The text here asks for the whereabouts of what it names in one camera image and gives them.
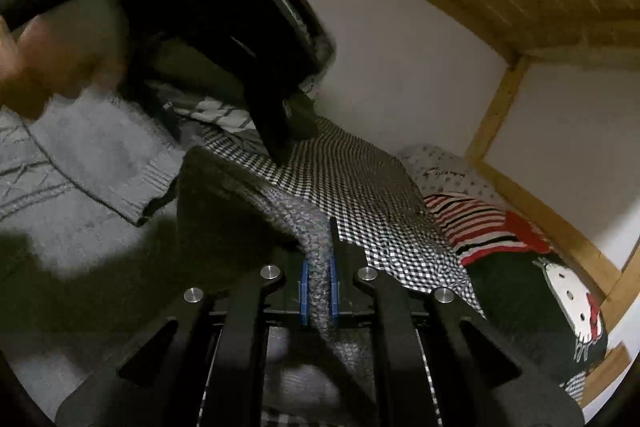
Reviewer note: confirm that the white dotted pillow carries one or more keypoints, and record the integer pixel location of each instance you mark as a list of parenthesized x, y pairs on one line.
[(440, 162)]

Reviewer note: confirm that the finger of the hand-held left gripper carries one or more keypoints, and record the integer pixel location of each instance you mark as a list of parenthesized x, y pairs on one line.
[(277, 122)]

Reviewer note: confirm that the person's left hand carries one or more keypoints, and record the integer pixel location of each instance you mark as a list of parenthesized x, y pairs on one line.
[(55, 52)]

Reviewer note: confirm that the white grey striped cloth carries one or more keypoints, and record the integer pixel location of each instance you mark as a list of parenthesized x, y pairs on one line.
[(220, 112)]

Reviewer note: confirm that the black white checkered bed sheet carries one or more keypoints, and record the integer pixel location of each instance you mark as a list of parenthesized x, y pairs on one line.
[(350, 177)]

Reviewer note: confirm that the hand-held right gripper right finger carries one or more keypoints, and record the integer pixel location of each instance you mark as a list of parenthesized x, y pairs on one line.
[(334, 289)]

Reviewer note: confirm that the grey knitted sweater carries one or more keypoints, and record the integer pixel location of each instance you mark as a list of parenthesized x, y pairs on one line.
[(100, 157)]

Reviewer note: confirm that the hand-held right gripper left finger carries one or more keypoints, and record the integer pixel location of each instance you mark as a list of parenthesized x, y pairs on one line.
[(302, 289)]

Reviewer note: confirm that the green striped cartoon blanket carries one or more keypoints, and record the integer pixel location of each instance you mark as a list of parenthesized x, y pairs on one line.
[(510, 297)]

